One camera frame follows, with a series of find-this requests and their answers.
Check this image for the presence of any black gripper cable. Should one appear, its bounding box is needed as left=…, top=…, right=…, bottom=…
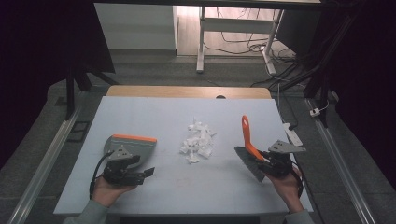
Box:
left=290, top=159, right=305, bottom=199
left=89, top=150, right=115, bottom=200

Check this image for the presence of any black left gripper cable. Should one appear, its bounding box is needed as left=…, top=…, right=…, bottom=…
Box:
left=89, top=150, right=115, bottom=200

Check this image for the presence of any dark curtain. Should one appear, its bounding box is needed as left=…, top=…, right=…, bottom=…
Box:
left=323, top=0, right=396, bottom=190
left=0, top=0, right=117, bottom=171

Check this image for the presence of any grey dustpan with orange edge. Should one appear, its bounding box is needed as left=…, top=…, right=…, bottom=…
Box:
left=103, top=133, right=159, bottom=170

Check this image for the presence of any orange-handled grey brush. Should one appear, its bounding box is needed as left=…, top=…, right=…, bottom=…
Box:
left=233, top=114, right=268, bottom=183

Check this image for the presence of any white cabinet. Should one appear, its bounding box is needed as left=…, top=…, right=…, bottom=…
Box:
left=93, top=3, right=179, bottom=51

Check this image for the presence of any white board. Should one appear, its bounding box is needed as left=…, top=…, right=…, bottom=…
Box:
left=52, top=95, right=314, bottom=217

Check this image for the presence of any white power strip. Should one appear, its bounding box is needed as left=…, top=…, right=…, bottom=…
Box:
left=282, top=122, right=304, bottom=148

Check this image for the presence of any black floor plate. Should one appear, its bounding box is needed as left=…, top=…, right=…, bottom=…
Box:
left=66, top=119, right=92, bottom=144

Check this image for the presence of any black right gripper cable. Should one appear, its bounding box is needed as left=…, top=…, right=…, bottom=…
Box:
left=290, top=159, right=305, bottom=199

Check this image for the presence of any wooden table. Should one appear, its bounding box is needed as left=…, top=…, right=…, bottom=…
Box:
left=106, top=85, right=273, bottom=100

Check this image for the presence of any black power strip cable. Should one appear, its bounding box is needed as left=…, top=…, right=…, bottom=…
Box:
left=276, top=91, right=299, bottom=131

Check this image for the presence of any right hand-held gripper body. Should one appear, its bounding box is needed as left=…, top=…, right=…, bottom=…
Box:
left=257, top=139, right=307, bottom=179

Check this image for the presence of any person's left hand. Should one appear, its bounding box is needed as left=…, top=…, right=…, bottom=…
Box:
left=91, top=175, right=138, bottom=208

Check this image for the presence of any tangle of black floor cables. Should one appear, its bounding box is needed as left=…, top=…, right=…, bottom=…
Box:
left=204, top=7, right=300, bottom=64

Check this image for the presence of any white desk frame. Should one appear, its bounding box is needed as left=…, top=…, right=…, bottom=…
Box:
left=195, top=5, right=286, bottom=76

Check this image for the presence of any pile of white paper scraps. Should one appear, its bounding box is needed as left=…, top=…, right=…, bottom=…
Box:
left=178, top=119, right=218, bottom=165

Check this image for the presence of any aluminium rail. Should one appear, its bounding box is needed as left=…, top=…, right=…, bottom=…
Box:
left=304, top=97, right=378, bottom=224
left=7, top=105, right=84, bottom=224

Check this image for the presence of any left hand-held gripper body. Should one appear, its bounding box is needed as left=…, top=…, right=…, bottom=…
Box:
left=102, top=146, right=148, bottom=187

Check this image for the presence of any black metal stand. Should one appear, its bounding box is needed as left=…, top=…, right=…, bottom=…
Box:
left=270, top=8, right=362, bottom=129
left=63, top=60, right=120, bottom=121

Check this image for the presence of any person's right hand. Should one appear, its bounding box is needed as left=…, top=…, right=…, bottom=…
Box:
left=265, top=165, right=305, bottom=215

